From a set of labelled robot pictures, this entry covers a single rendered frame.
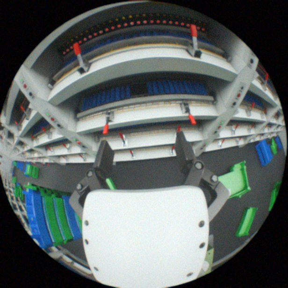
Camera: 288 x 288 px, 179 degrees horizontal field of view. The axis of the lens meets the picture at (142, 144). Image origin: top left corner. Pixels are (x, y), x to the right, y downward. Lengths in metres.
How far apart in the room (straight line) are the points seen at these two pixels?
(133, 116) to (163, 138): 0.22
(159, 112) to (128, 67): 0.18
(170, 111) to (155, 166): 0.49
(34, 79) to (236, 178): 1.28
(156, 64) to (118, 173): 0.73
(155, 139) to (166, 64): 0.35
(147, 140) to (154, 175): 0.33
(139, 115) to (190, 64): 0.22
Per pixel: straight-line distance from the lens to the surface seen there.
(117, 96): 0.36
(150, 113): 0.32
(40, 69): 0.43
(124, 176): 0.75
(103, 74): 0.25
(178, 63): 0.25
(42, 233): 0.61
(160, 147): 0.65
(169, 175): 0.72
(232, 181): 0.93
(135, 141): 0.48
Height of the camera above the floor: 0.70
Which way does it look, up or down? 61 degrees down
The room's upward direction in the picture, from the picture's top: 17 degrees counter-clockwise
